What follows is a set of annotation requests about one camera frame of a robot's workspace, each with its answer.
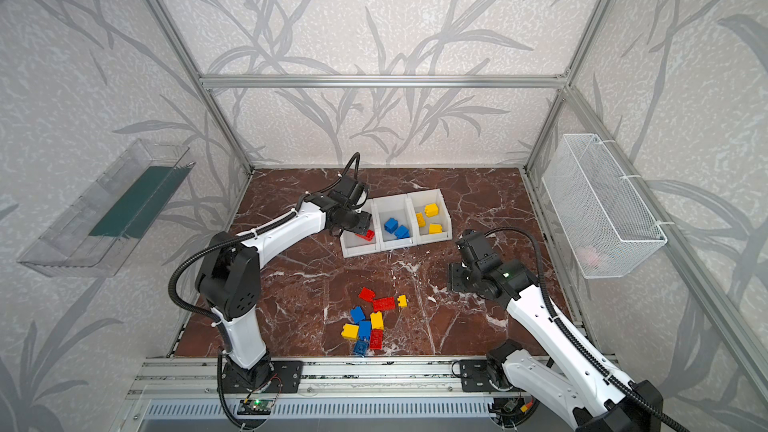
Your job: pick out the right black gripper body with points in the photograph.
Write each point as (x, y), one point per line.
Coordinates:
(459, 279)

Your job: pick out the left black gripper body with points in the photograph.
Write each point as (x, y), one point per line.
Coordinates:
(359, 222)

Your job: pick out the blue lego brick top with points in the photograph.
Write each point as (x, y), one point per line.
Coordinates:
(391, 225)

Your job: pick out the blue lego brick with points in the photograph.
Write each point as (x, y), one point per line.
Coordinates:
(364, 330)
(360, 348)
(401, 232)
(357, 315)
(391, 225)

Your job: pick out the yellow six-stud lego brick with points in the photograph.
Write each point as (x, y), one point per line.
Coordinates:
(421, 220)

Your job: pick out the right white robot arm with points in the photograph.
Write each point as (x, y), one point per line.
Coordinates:
(583, 387)

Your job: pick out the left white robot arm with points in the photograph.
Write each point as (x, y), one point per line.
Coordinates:
(229, 278)

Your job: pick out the left white bin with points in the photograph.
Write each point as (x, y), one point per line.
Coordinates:
(353, 245)

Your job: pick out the white bin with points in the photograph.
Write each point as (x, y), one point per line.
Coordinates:
(353, 245)
(417, 201)
(394, 206)

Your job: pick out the middle white bin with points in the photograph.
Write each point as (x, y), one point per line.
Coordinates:
(394, 206)

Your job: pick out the right white bin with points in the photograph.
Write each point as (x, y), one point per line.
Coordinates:
(417, 201)

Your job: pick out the red lego brick square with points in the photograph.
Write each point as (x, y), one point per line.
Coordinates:
(367, 295)

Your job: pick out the red eight-stud lego brick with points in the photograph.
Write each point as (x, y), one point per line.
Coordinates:
(384, 304)

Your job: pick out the pink object in basket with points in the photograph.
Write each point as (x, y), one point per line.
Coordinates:
(590, 257)

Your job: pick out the red lego brick bottom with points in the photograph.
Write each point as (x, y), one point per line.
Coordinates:
(376, 339)

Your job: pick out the blue lego brick bottom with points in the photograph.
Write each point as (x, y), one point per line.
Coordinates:
(360, 348)

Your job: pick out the green circuit board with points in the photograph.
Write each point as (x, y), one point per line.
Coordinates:
(255, 407)

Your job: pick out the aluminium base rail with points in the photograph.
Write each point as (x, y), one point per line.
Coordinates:
(319, 377)

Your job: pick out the white wire mesh basket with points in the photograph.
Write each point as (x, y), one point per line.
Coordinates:
(597, 205)

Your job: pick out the clear plastic wall tray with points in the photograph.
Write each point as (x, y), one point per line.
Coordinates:
(96, 234)

